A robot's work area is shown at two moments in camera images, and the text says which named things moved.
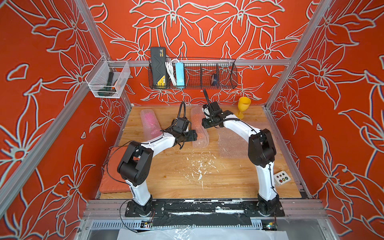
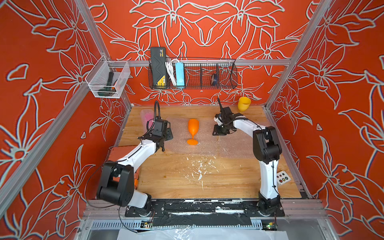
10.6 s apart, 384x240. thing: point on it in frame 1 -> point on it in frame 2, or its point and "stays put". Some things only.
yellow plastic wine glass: x=244 y=103 stays put
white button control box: x=281 y=178 stays put
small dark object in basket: x=214 y=81 stays put
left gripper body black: x=181 y=135 -> x=167 y=136
